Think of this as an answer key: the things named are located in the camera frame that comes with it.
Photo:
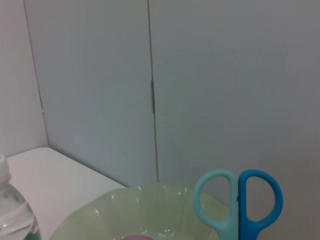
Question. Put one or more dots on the clear green-label water bottle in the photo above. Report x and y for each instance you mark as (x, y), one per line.
(17, 215)

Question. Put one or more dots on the blue plastic scissors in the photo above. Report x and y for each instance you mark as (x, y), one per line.
(233, 212)

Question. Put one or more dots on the pink toy peach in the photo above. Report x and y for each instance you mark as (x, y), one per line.
(137, 237)

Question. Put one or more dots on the green glass fruit bowl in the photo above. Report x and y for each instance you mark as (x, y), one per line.
(125, 212)

